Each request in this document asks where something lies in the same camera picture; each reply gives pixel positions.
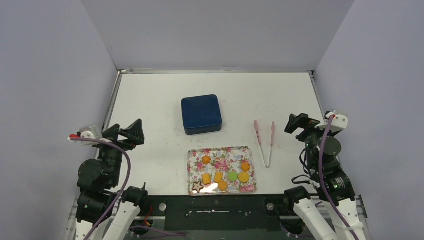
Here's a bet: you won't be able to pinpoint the square cracker right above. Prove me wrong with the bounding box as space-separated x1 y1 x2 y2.
214 172 224 184

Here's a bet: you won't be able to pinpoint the pink cat paw tongs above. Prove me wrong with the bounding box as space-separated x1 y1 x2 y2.
253 120 276 168

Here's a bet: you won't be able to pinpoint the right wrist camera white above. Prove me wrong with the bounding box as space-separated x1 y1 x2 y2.
314 110 349 133

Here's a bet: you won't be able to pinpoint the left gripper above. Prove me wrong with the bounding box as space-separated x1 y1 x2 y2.
96 118 144 186

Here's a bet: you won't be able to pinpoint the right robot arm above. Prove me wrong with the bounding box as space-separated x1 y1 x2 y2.
140 111 366 240

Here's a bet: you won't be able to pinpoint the floral rectangular tray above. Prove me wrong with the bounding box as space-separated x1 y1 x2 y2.
187 146 258 196

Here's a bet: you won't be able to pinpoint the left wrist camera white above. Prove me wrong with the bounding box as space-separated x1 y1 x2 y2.
68 124 103 140

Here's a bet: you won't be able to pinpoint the square cracker left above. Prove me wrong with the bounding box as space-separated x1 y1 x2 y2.
201 173 212 185

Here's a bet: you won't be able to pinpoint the green round cookie lower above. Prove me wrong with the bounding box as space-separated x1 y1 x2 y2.
227 171 238 182

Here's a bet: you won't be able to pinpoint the star chocolate cookie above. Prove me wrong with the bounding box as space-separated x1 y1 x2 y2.
191 180 205 194

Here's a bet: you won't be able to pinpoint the purple cable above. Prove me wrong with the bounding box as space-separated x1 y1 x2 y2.
281 114 360 240
67 135 188 240

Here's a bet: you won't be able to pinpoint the yellow waffle round cookie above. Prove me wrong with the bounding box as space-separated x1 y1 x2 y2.
238 171 250 183

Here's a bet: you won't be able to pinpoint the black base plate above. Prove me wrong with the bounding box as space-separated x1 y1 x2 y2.
132 194 306 234

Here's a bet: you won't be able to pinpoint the orange flower cookie middle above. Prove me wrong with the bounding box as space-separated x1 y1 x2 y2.
201 155 212 165

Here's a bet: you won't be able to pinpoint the square cracker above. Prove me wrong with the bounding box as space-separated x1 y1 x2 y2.
201 173 212 185
214 172 224 184

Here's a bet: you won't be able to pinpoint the orange round cookie bottom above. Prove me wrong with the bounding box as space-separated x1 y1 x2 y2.
218 180 228 192

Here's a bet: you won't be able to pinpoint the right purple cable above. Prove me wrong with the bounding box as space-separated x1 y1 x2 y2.
281 114 360 240

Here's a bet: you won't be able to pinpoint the dark blue square box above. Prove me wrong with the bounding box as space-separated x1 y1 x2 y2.
184 124 222 136

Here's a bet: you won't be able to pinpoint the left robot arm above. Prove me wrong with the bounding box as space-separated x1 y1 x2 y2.
68 119 153 240

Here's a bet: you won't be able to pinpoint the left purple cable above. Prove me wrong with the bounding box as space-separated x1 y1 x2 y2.
67 135 188 240

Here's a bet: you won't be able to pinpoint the dark blue box lid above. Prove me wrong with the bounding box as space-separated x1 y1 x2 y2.
181 94 223 127

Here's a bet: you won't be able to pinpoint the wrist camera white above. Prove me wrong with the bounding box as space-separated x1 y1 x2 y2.
68 124 103 140
314 110 349 133

